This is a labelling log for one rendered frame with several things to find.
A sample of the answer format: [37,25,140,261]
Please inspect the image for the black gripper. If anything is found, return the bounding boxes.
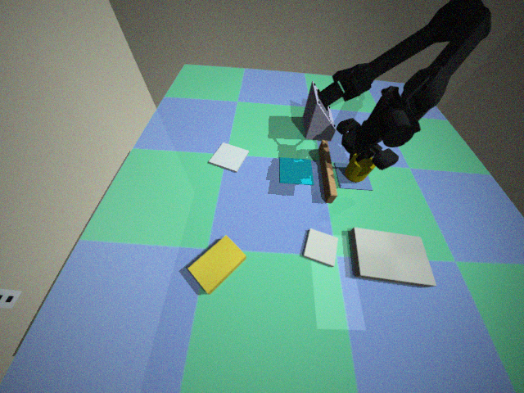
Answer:
[336,117,399,169]

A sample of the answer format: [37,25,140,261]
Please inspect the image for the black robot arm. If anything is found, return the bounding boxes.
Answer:
[318,0,491,156]

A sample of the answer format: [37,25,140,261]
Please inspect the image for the yellow rectangular block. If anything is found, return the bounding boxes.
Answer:
[188,235,246,295]

